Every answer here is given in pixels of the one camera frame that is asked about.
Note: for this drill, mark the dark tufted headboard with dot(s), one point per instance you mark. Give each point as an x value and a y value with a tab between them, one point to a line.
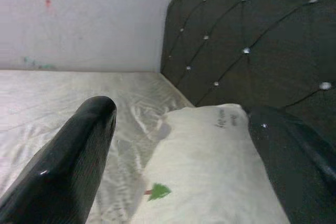
249	51

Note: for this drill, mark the white pillow green tree print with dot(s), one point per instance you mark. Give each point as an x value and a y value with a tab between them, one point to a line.
204	155

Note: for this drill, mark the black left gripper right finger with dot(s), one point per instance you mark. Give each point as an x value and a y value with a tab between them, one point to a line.
302	176

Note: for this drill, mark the white quilted mattress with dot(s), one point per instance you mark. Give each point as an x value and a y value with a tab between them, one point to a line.
39	98

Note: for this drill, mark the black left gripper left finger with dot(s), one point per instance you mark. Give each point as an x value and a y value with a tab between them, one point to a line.
65	169

